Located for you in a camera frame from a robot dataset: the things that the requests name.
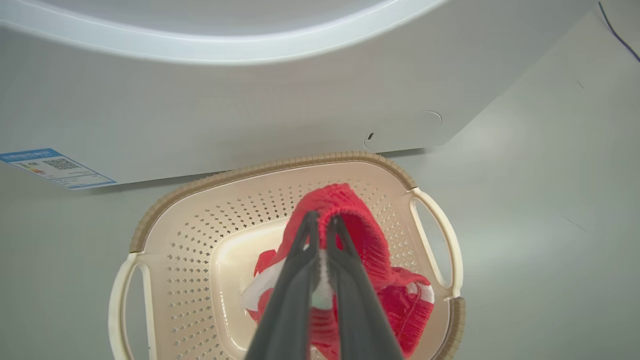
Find white front-load washing machine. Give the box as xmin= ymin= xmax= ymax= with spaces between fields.
xmin=0 ymin=0 xmax=598 ymax=187

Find thin black floor cable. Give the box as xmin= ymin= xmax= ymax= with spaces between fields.
xmin=598 ymin=1 xmax=640 ymax=63

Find red garment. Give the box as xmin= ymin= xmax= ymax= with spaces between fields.
xmin=241 ymin=183 xmax=435 ymax=360

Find cream perforated laundry basket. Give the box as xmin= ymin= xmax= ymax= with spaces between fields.
xmin=108 ymin=151 xmax=466 ymax=360

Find blue energy label sticker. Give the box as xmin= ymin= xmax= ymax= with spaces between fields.
xmin=0 ymin=148 xmax=117 ymax=190

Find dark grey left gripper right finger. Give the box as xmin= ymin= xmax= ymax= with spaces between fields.
xmin=326 ymin=215 xmax=405 ymax=360

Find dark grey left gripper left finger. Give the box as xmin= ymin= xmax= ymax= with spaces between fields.
xmin=244 ymin=211 xmax=321 ymax=360

